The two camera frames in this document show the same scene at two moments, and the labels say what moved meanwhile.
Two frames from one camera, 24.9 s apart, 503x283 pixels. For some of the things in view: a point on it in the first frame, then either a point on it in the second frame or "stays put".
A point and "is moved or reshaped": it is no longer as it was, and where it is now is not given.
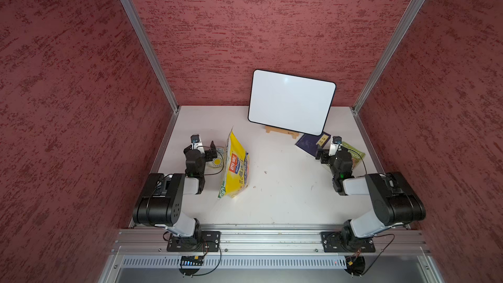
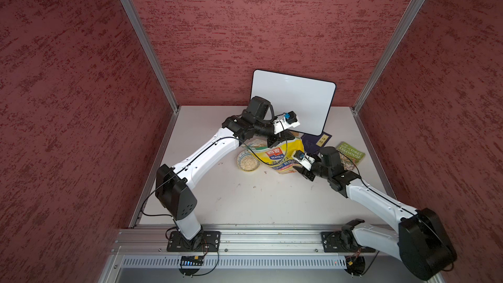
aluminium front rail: [150, 242] stays put
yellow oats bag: [237, 168] → [280, 156]
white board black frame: [291, 101] stays put
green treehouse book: [357, 156] stays put
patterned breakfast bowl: [219, 162] is moved or reshaped
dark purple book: [309, 143] stays put
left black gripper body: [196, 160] → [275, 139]
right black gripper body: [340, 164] → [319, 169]
